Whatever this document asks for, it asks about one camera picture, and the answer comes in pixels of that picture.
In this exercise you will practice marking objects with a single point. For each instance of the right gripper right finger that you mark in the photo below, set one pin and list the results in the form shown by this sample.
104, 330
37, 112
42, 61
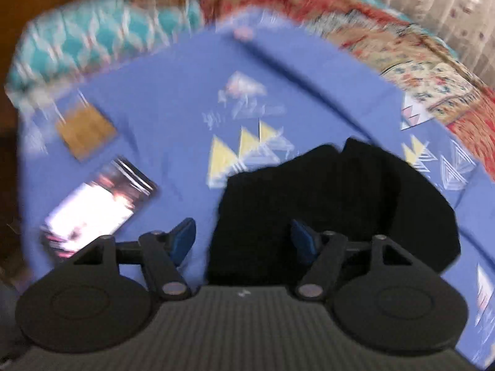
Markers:
324, 254

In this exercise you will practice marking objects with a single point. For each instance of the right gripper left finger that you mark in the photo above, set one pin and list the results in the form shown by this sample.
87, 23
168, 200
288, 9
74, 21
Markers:
160, 254

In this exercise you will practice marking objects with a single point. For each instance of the black pants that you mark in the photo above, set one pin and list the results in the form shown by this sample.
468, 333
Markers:
359, 191

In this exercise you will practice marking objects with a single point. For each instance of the black smartphone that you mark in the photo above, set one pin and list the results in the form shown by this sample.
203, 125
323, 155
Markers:
98, 207

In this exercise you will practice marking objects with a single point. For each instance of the brown square card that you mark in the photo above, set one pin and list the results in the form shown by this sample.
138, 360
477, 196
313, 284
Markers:
84, 130

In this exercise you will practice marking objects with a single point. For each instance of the blue printed bedsheet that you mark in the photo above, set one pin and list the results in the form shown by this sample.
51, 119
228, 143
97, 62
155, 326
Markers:
253, 90

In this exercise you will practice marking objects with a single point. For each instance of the red floral quilt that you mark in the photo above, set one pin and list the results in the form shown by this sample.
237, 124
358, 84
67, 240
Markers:
400, 50

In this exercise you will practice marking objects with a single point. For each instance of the teal patterned pillow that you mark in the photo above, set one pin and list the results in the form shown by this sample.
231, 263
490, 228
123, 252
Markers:
87, 34

